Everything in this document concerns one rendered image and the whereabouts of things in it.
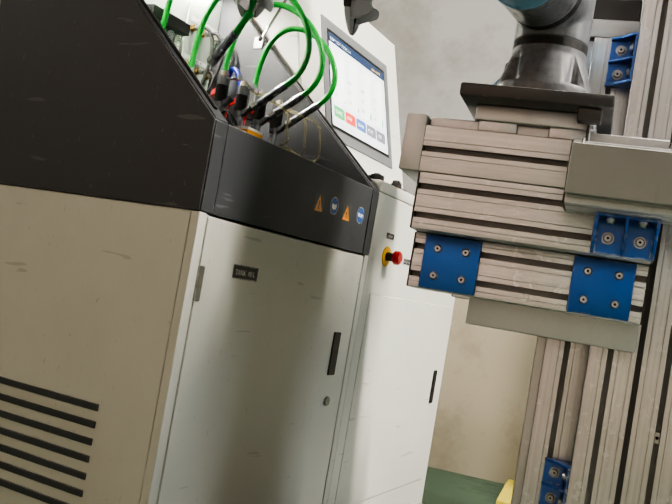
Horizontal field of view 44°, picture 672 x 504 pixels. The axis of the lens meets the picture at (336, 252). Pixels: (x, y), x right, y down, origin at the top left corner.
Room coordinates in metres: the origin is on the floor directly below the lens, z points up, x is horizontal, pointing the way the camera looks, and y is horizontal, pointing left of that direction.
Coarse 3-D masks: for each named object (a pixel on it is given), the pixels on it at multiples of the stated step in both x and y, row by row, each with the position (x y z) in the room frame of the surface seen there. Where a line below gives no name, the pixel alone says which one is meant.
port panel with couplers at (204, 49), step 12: (192, 12) 2.12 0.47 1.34; (204, 12) 2.16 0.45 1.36; (192, 24) 2.12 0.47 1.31; (216, 24) 2.21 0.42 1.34; (192, 36) 2.13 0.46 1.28; (204, 36) 2.16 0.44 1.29; (216, 36) 2.22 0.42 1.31; (204, 48) 2.18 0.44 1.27; (204, 60) 2.19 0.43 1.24; (204, 84) 2.21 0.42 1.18
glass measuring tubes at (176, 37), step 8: (152, 8) 1.94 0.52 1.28; (160, 8) 1.96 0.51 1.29; (160, 16) 1.96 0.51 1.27; (168, 24) 1.99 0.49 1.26; (176, 24) 2.02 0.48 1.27; (184, 24) 2.04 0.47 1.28; (168, 32) 2.01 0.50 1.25; (176, 32) 2.05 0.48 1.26; (184, 32) 2.05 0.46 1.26; (176, 40) 2.05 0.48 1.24
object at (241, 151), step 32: (224, 160) 1.43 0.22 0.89; (256, 160) 1.52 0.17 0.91; (288, 160) 1.62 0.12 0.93; (224, 192) 1.45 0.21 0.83; (256, 192) 1.54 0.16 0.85; (288, 192) 1.64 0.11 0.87; (320, 192) 1.75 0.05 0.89; (352, 192) 1.88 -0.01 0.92; (256, 224) 1.55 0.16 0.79; (288, 224) 1.66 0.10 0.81; (320, 224) 1.77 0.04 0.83; (352, 224) 1.91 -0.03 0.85
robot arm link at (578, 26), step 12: (588, 0) 1.25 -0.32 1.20; (576, 12) 1.23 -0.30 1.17; (588, 12) 1.26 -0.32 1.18; (552, 24) 1.23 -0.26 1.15; (564, 24) 1.24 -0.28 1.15; (576, 24) 1.25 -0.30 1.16; (588, 24) 1.27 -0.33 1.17; (516, 36) 1.30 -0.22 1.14; (576, 36) 1.25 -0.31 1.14; (588, 36) 1.27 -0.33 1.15
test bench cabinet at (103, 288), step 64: (0, 192) 1.61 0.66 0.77; (0, 256) 1.59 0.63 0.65; (64, 256) 1.52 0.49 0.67; (128, 256) 1.45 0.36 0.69; (192, 256) 1.39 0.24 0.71; (0, 320) 1.58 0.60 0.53; (64, 320) 1.51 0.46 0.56; (128, 320) 1.44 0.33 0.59; (0, 384) 1.57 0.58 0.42; (64, 384) 1.50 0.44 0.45; (128, 384) 1.43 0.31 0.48; (0, 448) 1.55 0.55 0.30; (64, 448) 1.48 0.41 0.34; (128, 448) 1.42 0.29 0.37
